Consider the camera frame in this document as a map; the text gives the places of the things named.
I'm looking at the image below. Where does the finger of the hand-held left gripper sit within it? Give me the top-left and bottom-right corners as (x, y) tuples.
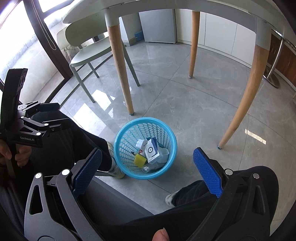
(21, 117), (73, 137)
(18, 101), (60, 116)

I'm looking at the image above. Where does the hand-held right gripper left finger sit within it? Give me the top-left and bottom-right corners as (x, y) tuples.
(24, 148), (103, 241)

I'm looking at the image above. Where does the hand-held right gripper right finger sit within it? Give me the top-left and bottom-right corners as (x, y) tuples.
(193, 147), (271, 241)

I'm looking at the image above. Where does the blue plastic basket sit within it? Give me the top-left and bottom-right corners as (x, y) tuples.
(114, 117), (178, 180)

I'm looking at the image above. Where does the yellow green sponge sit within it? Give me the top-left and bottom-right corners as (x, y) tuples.
(134, 154), (148, 168)

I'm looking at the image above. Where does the clear plastic bag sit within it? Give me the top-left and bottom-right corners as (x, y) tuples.
(142, 162), (162, 173)

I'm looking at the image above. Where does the white blue cardboard box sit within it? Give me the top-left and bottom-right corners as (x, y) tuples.
(145, 137), (162, 164)

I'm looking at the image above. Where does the person's left hand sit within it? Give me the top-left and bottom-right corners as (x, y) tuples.
(0, 140), (33, 168)

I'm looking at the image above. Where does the person's right hand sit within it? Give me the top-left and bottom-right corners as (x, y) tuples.
(153, 228), (170, 241)

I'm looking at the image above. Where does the person's left white shoe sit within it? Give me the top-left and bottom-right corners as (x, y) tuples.
(107, 141), (126, 179)

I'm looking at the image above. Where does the person's white shoe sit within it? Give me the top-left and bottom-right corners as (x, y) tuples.
(165, 190), (183, 207)
(107, 141), (126, 179)

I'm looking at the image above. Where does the person's right white shoe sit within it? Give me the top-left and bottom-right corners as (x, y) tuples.
(165, 190), (183, 207)

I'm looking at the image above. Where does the person's right leg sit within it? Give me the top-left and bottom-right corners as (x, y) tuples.
(99, 166), (279, 241)

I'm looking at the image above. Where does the green chair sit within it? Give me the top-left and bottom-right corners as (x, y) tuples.
(65, 10), (141, 103)

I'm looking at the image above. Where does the white chair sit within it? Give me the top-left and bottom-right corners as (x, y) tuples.
(57, 25), (72, 62)

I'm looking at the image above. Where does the round white table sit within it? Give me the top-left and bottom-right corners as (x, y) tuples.
(62, 0), (296, 149)

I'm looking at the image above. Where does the metal stand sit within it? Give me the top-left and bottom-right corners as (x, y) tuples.
(264, 32), (285, 88)

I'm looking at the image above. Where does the white kitchen counter cabinet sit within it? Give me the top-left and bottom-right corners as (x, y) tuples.
(177, 10), (257, 69)

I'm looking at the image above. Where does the dark wooden cabinet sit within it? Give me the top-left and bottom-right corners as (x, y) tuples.
(266, 32), (296, 86)

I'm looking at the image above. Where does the grey refrigerator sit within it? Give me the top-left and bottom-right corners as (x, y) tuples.
(139, 9), (178, 44)

